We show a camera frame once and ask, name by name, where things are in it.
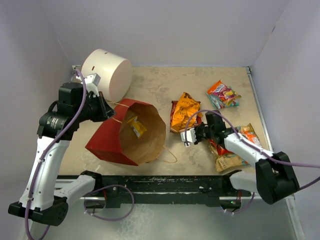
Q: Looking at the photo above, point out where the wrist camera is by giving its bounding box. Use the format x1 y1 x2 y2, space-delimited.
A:
180 127 197 147
71 73 101 96

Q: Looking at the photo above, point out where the white cylinder container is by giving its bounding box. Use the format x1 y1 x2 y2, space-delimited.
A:
81 49 133 102

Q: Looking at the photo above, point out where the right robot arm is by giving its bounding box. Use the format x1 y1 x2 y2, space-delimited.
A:
183 110 300 205

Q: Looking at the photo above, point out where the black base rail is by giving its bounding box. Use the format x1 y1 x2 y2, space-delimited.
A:
72 174 251 208

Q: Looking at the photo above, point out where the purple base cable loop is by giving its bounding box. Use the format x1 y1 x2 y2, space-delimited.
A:
83 184 136 222

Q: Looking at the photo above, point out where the colourful candy packet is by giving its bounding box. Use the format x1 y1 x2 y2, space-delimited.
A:
222 90 242 106

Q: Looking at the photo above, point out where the red Doritos bag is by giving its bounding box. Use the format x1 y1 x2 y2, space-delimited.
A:
169 100 203 134

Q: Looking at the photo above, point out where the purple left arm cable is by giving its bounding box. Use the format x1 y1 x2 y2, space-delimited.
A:
24 68 88 240

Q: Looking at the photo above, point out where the teal candy packet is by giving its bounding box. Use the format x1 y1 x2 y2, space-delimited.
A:
206 93 239 110

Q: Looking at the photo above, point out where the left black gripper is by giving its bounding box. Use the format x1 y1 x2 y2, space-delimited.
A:
75 91 116 123

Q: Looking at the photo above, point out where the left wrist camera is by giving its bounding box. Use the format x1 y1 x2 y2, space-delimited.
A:
71 73 101 96

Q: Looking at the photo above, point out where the small yellow packet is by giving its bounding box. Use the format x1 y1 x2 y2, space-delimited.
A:
127 116 147 139

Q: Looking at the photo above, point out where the orange Fox's candy bag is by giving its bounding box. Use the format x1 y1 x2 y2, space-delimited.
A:
207 80 232 101

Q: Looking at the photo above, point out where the red paper bag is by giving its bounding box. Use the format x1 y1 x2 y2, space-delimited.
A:
85 98 169 166

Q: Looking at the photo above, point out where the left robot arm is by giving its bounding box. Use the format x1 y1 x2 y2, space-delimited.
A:
8 82 116 226

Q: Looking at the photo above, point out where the red snack packet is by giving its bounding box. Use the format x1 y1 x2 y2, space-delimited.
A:
208 139 231 156

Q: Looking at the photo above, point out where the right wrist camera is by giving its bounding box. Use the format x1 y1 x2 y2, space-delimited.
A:
180 127 197 147

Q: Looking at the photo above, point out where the orange yellow snack bag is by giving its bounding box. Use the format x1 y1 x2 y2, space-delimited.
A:
170 92 203 133

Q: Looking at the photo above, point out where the gold chips bag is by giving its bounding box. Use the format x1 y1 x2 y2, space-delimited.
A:
208 126 251 173

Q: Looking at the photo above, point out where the orange small snack packet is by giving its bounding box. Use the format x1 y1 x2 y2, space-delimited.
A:
240 123 262 147

